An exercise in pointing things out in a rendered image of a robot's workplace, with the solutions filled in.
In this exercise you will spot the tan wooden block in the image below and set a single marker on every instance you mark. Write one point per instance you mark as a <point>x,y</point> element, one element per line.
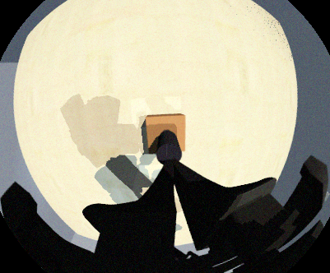
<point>158,123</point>

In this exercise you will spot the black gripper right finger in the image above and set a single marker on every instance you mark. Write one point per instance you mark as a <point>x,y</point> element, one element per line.
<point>207,204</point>

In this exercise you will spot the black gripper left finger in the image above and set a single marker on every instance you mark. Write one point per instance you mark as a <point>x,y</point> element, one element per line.
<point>152,214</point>

